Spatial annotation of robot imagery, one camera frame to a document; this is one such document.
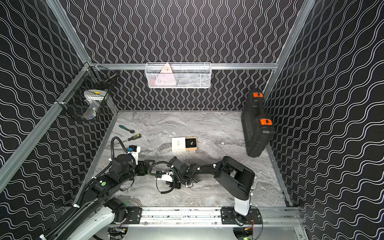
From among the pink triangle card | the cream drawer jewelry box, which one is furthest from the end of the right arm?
the pink triangle card

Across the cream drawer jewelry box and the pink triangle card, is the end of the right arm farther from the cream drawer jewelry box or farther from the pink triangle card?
the pink triangle card

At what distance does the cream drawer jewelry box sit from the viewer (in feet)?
3.23
